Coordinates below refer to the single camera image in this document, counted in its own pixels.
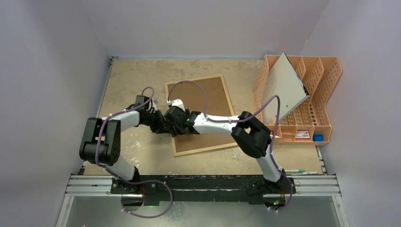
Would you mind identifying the light wooden picture frame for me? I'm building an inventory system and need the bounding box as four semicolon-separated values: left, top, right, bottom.
165;74;239;157

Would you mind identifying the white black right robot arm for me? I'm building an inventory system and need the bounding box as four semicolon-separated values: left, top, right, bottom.
164;105;284;192

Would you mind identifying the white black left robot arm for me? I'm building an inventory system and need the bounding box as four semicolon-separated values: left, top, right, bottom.
79;95;170;193

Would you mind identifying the grey white board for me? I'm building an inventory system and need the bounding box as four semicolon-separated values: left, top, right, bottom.
260;52;310;125

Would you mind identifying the small red white box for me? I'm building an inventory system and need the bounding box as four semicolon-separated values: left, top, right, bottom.
296;131;310;140

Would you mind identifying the green capped marker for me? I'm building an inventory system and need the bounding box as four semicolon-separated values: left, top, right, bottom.
286;169;305;174

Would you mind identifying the orange plastic desk organizer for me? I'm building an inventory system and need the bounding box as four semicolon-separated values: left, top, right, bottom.
253;53;342;146

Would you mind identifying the blue small block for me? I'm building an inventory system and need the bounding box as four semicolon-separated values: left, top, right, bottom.
313;133;324;142

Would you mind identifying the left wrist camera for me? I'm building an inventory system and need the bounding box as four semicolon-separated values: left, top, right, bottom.
150;99;157;109

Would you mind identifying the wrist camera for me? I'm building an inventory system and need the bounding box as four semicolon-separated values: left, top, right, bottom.
167;99;185;111
150;99;157;109

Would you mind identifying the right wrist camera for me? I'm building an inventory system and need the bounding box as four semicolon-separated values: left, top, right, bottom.
167;99;185;111

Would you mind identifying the aluminium rail base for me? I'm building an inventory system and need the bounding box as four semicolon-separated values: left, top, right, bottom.
65;175;341;206

